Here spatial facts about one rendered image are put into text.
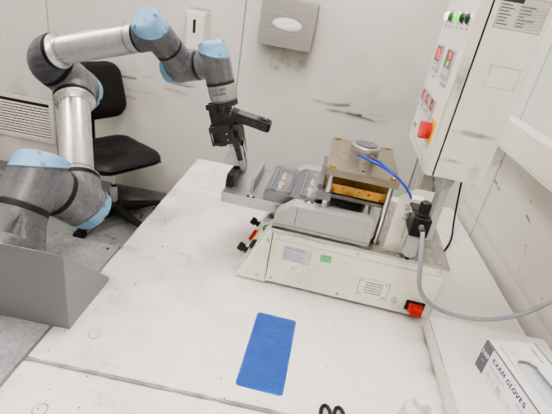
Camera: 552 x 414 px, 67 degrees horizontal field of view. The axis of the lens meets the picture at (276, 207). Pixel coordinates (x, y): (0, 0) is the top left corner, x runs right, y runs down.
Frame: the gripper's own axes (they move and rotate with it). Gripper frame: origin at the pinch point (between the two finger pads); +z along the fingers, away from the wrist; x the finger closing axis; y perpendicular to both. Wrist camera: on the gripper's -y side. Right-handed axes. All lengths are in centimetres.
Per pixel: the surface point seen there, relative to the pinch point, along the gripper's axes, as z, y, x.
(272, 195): 4.7, -8.5, 10.9
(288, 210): 6.3, -13.4, 17.4
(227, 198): 4.0, 3.9, 11.2
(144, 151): 24, 91, -119
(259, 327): 28.0, -4.9, 35.4
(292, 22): -32, -6, -135
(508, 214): 34, -80, -22
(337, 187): 3.6, -25.9, 12.0
